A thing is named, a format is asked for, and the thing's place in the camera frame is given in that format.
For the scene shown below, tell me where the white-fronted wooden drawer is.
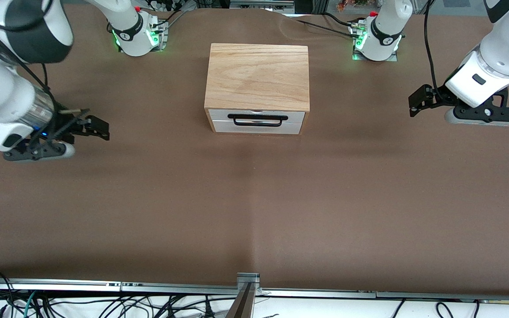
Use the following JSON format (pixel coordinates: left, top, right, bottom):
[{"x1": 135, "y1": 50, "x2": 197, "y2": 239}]
[{"x1": 209, "y1": 110, "x2": 306, "y2": 128}]

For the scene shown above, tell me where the light wooden drawer cabinet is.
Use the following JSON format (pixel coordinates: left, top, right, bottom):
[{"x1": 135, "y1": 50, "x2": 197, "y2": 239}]
[{"x1": 204, "y1": 43, "x2": 311, "y2": 135}]

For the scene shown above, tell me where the brown table cover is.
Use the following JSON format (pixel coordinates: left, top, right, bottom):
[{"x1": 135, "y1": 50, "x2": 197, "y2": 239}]
[{"x1": 0, "y1": 4, "x2": 509, "y2": 297}]

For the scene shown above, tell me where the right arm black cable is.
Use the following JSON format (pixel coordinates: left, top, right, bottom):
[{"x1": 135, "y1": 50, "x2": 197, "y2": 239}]
[{"x1": 0, "y1": 13, "x2": 63, "y2": 116}]

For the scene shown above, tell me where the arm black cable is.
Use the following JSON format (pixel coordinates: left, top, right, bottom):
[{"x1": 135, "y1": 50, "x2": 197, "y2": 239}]
[
  {"x1": 0, "y1": 13, "x2": 63, "y2": 116},
  {"x1": 423, "y1": 0, "x2": 441, "y2": 91}
]

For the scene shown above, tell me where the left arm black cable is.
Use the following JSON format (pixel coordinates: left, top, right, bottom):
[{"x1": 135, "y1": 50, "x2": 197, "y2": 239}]
[{"x1": 423, "y1": 0, "x2": 441, "y2": 91}]

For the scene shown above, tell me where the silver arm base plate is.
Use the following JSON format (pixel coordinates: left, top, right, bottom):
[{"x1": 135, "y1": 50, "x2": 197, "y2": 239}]
[
  {"x1": 148, "y1": 18, "x2": 169, "y2": 53},
  {"x1": 350, "y1": 21, "x2": 399, "y2": 62}
]

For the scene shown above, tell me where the black base power cable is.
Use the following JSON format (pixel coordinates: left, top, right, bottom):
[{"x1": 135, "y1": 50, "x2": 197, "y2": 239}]
[{"x1": 290, "y1": 12, "x2": 357, "y2": 38}]

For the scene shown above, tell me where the aluminium table edge rail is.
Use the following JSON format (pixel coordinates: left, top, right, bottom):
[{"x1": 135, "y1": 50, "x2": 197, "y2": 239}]
[{"x1": 0, "y1": 277, "x2": 509, "y2": 302}]

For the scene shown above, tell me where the teal floor cable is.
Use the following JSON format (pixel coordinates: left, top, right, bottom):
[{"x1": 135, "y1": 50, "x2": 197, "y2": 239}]
[{"x1": 23, "y1": 291, "x2": 39, "y2": 318}]

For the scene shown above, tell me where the black floor cable tangle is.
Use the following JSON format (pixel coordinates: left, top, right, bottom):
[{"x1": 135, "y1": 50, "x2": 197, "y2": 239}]
[{"x1": 0, "y1": 267, "x2": 237, "y2": 318}]

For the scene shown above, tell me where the aluminium centre bracket post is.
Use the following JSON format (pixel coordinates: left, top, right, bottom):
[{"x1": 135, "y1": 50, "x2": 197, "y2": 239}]
[{"x1": 226, "y1": 273, "x2": 260, "y2": 318}]

